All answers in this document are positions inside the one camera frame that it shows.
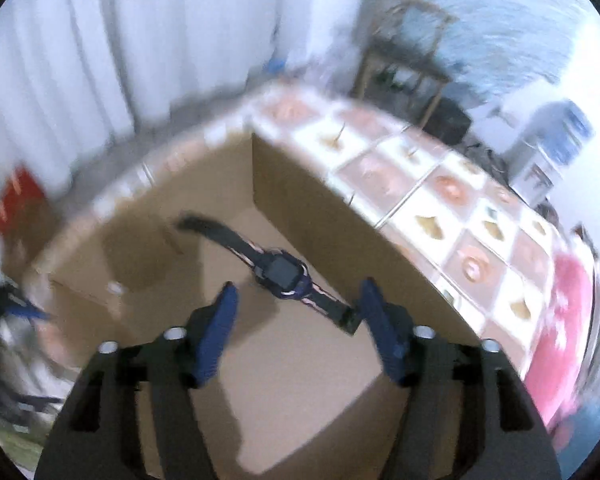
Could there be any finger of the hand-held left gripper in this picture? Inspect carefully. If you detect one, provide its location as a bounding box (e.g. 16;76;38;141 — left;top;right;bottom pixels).
0;292;51;323

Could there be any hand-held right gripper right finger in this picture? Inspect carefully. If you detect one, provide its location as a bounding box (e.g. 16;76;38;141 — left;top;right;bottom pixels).
357;277;563;480

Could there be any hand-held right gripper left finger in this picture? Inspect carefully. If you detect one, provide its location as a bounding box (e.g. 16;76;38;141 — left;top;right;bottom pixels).
34;281;240;480

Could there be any purple smart watch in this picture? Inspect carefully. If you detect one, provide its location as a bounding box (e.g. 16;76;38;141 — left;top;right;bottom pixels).
177;215;361;335

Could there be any brown cardboard box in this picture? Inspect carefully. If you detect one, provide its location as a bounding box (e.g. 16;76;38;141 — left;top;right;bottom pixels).
22;132;486;480

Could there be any red box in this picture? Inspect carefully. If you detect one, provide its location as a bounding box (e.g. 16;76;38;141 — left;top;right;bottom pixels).
0;165;47;241

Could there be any leaf and coffee print tablecloth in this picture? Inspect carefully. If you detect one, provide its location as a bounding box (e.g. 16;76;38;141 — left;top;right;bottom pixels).
90;82;600;376

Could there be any pink floral blanket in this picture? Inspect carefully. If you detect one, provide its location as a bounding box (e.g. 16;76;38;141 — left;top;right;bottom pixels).
522;250;600;426

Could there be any black bin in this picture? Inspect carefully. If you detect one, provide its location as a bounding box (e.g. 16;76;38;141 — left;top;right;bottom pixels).
425;97;472;144

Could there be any white water dispenser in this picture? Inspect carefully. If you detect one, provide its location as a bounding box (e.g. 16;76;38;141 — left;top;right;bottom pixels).
510;125;566;206

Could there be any white curtain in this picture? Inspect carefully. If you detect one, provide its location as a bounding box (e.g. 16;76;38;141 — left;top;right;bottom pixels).
0;0;286;201

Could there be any wooden chair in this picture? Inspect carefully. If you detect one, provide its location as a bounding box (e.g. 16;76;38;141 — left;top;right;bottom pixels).
352;0;456;126

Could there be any blue floral cloth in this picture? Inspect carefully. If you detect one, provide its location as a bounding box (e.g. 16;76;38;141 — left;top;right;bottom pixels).
370;0;581;101

